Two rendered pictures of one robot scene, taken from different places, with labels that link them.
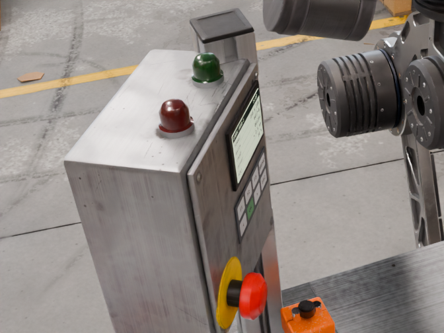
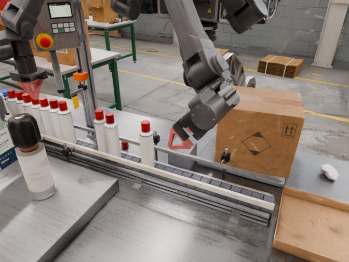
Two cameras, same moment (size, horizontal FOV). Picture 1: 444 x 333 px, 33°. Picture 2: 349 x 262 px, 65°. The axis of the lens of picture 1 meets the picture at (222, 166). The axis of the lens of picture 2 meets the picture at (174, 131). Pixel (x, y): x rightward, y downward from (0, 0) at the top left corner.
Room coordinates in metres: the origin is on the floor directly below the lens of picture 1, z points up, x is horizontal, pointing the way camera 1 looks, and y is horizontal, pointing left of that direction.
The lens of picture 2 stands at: (-0.12, -1.03, 1.55)
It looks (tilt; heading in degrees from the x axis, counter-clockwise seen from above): 30 degrees down; 37
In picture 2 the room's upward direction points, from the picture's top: straight up
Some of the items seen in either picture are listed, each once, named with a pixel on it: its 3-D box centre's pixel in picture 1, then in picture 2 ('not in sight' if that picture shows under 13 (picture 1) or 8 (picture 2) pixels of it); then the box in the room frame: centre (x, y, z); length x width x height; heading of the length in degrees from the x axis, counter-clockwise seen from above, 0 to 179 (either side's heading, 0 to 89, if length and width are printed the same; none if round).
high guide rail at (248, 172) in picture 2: not in sight; (140, 143); (0.54, -0.36, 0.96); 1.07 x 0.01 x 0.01; 102
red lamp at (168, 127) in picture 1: (174, 115); not in sight; (0.47, 0.03, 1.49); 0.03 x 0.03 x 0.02
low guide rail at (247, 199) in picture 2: not in sight; (131, 163); (0.47, -0.38, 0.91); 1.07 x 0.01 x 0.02; 102
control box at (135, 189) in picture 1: (185, 196); (53, 23); (0.51, 0.03, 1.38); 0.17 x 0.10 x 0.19; 157
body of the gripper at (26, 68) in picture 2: not in sight; (26, 65); (0.28, -0.14, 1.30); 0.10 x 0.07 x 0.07; 101
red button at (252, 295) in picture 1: (247, 295); (45, 42); (0.44, 0.00, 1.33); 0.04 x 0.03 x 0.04; 157
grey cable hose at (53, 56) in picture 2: not in sight; (56, 69); (0.51, 0.09, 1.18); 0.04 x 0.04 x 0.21
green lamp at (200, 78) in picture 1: (206, 67); not in sight; (0.53, 0.00, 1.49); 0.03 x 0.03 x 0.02
